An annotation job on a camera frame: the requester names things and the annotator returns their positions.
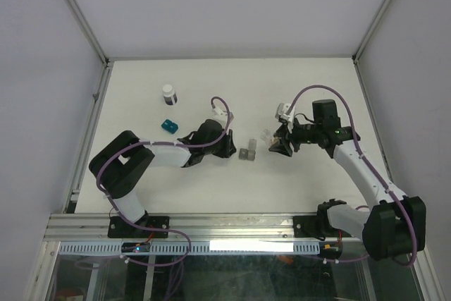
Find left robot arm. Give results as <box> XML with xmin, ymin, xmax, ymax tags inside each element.
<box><xmin>88</xmin><ymin>119</ymin><xmax>236</xmax><ymax>239</ymax></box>

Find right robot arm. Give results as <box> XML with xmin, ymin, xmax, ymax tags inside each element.
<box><xmin>269</xmin><ymin>99</ymin><xmax>426</xmax><ymax>261</ymax></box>

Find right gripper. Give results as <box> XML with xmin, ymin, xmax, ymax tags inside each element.
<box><xmin>268</xmin><ymin>116</ymin><xmax>321</xmax><ymax>156</ymax></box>

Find white slotted cable duct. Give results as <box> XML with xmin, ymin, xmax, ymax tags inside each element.
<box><xmin>58</xmin><ymin>240</ymin><xmax>320</xmax><ymax>257</ymax></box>

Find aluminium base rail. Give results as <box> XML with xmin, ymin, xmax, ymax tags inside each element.
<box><xmin>44</xmin><ymin>211</ymin><xmax>427</xmax><ymax>247</ymax></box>

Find right aluminium frame post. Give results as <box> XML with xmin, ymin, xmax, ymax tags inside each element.
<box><xmin>352</xmin><ymin>0</ymin><xmax>415</xmax><ymax>61</ymax></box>

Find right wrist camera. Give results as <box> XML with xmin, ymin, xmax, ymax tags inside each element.
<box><xmin>276</xmin><ymin>102</ymin><xmax>295</xmax><ymax>130</ymax></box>

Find white cap pill bottle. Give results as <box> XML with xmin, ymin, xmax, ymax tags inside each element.
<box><xmin>162</xmin><ymin>84</ymin><xmax>178</xmax><ymax>106</ymax></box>

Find aluminium frame post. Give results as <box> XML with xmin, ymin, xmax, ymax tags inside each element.
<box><xmin>352</xmin><ymin>0</ymin><xmax>415</xmax><ymax>61</ymax></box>
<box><xmin>47</xmin><ymin>0</ymin><xmax>111</xmax><ymax>66</ymax></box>

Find blue pill box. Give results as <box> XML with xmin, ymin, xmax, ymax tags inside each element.
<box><xmin>161</xmin><ymin>119</ymin><xmax>179</xmax><ymax>135</ymax></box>

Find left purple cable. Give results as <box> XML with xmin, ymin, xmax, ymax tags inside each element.
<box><xmin>73</xmin><ymin>96</ymin><xmax>233</xmax><ymax>301</ymax></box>

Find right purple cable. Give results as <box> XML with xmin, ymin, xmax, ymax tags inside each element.
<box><xmin>290</xmin><ymin>85</ymin><xmax>420</xmax><ymax>267</ymax></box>

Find left aluminium frame post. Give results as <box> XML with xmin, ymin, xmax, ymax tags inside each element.
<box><xmin>47</xmin><ymin>0</ymin><xmax>111</xmax><ymax>66</ymax></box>

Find clear bottle with orange pills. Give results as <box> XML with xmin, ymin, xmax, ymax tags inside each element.
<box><xmin>260</xmin><ymin>129</ymin><xmax>278</xmax><ymax>147</ymax></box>

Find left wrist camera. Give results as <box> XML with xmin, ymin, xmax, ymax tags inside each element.
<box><xmin>212</xmin><ymin>107</ymin><xmax>234</xmax><ymax>125</ymax></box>

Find grey pill box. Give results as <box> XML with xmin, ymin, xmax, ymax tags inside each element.
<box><xmin>238</xmin><ymin>138</ymin><xmax>257</xmax><ymax>161</ymax></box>

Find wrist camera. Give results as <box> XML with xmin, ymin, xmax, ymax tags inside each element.
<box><xmin>212</xmin><ymin>107</ymin><xmax>234</xmax><ymax>125</ymax></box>
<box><xmin>276</xmin><ymin>102</ymin><xmax>295</xmax><ymax>130</ymax></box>

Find purple cable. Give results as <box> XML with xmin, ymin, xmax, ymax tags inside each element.
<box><xmin>290</xmin><ymin>85</ymin><xmax>420</xmax><ymax>267</ymax></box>
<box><xmin>73</xmin><ymin>96</ymin><xmax>233</xmax><ymax>301</ymax></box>

